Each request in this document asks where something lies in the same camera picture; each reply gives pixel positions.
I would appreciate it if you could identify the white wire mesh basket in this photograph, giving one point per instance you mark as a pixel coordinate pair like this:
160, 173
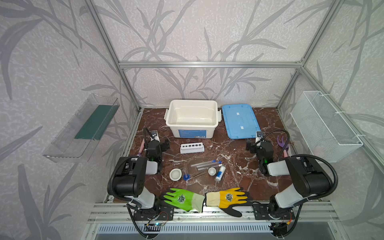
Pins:
323, 128

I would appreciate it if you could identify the wrapped white blue bandage roll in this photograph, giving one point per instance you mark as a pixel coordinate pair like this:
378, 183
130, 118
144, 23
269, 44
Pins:
220, 173

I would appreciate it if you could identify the blue handled metal tweezers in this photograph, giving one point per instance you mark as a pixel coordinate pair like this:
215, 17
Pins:
189, 177

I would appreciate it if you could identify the small white crucible cup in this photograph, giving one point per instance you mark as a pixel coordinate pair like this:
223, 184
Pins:
212, 171

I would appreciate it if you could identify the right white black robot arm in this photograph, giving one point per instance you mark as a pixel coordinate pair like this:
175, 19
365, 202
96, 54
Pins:
312, 177

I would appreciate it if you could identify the purple rake pink handle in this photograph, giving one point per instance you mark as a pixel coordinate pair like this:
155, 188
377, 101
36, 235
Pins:
283, 144

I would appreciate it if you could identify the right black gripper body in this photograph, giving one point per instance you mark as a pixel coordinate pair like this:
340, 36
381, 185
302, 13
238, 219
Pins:
262, 146

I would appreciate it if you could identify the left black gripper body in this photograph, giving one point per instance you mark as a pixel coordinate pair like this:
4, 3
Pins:
153, 144

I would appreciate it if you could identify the white test tube rack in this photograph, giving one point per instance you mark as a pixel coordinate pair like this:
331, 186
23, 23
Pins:
192, 148

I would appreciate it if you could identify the purple scoop pink handle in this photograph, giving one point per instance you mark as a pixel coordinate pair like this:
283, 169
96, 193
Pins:
142, 147

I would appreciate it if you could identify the blue plastic bin lid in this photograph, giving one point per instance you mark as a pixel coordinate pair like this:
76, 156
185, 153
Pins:
240, 121

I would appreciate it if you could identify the white plastic storage bin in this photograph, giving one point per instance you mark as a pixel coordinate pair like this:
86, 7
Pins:
193, 119

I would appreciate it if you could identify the white shallow ceramic dish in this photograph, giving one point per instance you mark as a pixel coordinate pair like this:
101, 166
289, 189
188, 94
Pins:
175, 174

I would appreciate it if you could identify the white capped test tube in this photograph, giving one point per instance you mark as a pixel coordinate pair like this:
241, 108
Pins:
207, 167

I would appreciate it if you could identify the green work glove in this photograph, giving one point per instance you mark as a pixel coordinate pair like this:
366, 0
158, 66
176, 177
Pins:
184, 199

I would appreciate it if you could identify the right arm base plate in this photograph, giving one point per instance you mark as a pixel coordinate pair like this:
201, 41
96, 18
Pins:
272, 212

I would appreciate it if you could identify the blue capped test tube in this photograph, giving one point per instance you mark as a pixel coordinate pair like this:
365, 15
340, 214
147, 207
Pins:
204, 164

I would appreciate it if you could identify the yellow work glove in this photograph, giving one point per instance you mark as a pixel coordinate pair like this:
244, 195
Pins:
226, 200

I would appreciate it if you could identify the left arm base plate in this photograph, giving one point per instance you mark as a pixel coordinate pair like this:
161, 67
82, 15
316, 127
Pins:
159, 213

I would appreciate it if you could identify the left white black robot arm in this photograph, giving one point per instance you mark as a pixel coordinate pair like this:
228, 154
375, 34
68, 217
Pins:
127, 182

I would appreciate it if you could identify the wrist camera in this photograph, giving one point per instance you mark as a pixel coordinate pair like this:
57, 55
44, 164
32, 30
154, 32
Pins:
259, 136
154, 135

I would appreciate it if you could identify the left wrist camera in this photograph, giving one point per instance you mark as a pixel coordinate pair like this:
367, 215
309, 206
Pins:
154, 135

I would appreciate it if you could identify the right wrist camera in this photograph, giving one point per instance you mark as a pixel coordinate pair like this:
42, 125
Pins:
259, 136

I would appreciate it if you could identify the clear acrylic wall shelf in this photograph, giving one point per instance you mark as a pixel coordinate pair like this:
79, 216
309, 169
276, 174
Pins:
79, 138

